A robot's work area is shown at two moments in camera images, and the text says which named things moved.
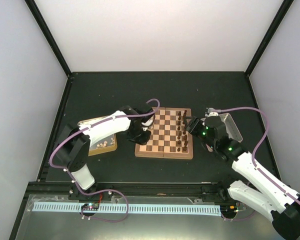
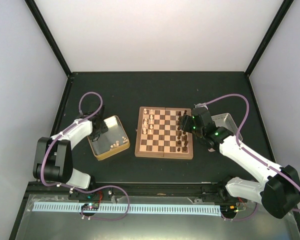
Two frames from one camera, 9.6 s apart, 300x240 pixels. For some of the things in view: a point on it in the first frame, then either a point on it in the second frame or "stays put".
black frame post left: (39, 17) stays put
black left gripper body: (137, 136) → (103, 129)
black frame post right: (285, 7) stays put
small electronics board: (90, 206) stays put
